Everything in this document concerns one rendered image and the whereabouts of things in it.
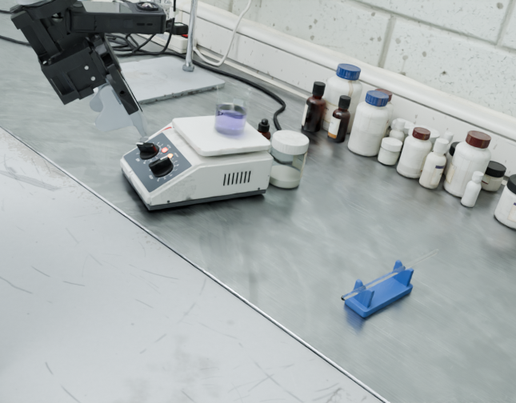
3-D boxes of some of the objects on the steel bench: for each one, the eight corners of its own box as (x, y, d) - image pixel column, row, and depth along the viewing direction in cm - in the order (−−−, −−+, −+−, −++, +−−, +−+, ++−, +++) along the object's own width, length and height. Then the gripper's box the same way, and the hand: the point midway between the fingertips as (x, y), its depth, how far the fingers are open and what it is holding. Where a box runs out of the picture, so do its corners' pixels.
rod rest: (363, 318, 71) (370, 295, 69) (342, 302, 73) (349, 279, 71) (412, 292, 77) (420, 269, 76) (392, 277, 79) (399, 256, 78)
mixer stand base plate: (118, 109, 115) (118, 104, 114) (61, 76, 125) (61, 71, 125) (226, 85, 135) (227, 81, 135) (169, 59, 146) (170, 55, 145)
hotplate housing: (147, 213, 84) (151, 164, 80) (118, 171, 93) (120, 125, 89) (280, 193, 95) (288, 149, 91) (242, 157, 104) (248, 115, 100)
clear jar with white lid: (270, 189, 96) (278, 145, 92) (261, 172, 101) (268, 129, 97) (305, 190, 97) (314, 146, 93) (294, 173, 102) (303, 130, 98)
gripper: (6, -5, 70) (94, 131, 85) (10, 28, 62) (106, 172, 77) (73, -36, 71) (148, 105, 85) (84, -7, 63) (165, 142, 77)
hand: (142, 120), depth 80 cm, fingers closed
